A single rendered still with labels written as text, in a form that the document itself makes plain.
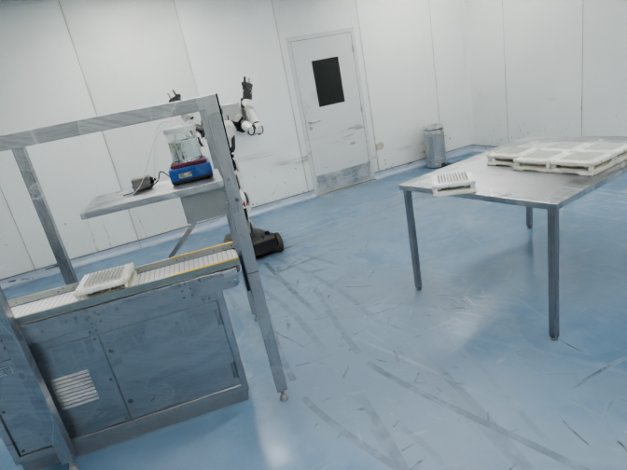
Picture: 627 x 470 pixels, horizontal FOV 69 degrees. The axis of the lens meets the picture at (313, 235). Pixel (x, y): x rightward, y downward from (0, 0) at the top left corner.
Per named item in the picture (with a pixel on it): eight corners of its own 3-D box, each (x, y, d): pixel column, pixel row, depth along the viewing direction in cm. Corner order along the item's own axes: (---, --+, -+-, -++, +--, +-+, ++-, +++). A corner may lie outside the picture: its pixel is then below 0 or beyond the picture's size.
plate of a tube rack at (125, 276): (134, 265, 237) (132, 262, 236) (128, 283, 214) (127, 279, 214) (85, 278, 232) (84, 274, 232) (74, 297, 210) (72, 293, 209)
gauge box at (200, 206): (227, 209, 248) (218, 173, 241) (229, 214, 238) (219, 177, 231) (187, 219, 243) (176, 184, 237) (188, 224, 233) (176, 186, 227)
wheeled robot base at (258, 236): (218, 249, 501) (211, 221, 490) (262, 235, 517) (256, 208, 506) (232, 266, 444) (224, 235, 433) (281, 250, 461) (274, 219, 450)
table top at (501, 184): (525, 140, 386) (525, 135, 385) (683, 141, 296) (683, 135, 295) (398, 189, 313) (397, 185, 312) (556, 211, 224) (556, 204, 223)
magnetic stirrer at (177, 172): (212, 170, 236) (207, 153, 234) (215, 176, 217) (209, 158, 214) (173, 179, 233) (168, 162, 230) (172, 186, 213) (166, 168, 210)
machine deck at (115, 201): (218, 175, 241) (216, 168, 240) (225, 188, 206) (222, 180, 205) (98, 203, 229) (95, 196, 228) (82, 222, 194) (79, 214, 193)
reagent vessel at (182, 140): (202, 155, 230) (193, 117, 223) (204, 158, 215) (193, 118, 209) (173, 161, 227) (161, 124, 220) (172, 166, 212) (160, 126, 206)
